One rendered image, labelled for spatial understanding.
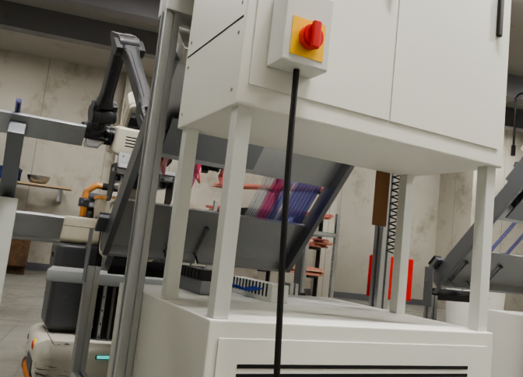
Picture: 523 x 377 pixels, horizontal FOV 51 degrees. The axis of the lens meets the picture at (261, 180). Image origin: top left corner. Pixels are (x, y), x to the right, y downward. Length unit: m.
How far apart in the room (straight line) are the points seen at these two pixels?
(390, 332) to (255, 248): 0.93
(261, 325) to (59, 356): 1.50
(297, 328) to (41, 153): 9.80
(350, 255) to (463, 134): 10.41
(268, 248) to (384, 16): 1.07
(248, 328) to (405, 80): 0.61
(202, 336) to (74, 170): 9.69
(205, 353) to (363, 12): 0.73
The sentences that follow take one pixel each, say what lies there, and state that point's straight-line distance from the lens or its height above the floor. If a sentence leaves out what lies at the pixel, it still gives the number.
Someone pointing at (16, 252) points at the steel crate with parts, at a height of 0.33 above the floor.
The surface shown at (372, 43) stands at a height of 1.19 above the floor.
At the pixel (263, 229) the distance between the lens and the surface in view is 1.95.
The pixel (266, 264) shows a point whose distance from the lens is 2.06.
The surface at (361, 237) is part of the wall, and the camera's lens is 11.79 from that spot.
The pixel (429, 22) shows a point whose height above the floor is 1.28.
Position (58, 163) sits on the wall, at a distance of 10.65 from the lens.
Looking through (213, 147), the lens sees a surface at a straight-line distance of 1.62.
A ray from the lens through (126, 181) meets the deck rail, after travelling 1.67.
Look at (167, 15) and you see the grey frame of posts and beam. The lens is 1.45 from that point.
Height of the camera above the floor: 0.74
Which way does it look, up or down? 7 degrees up
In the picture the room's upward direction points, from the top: 6 degrees clockwise
